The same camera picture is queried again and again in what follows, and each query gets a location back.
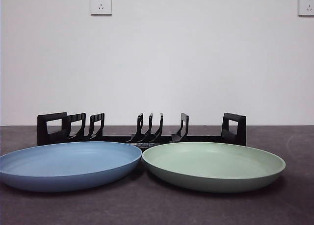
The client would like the pale green round plate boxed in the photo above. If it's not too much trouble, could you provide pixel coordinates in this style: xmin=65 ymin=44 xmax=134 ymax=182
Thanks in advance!
xmin=142 ymin=141 xmax=287 ymax=187

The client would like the blue round plate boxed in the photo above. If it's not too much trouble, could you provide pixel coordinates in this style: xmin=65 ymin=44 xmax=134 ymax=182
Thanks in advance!
xmin=0 ymin=141 xmax=143 ymax=193

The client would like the black plastic plate rack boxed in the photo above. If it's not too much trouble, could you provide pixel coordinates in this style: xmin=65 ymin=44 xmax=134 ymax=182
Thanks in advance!
xmin=37 ymin=112 xmax=247 ymax=148

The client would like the white wall socket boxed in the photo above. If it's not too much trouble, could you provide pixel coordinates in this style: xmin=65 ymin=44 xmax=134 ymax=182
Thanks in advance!
xmin=90 ymin=0 xmax=113 ymax=16
xmin=298 ymin=0 xmax=314 ymax=17

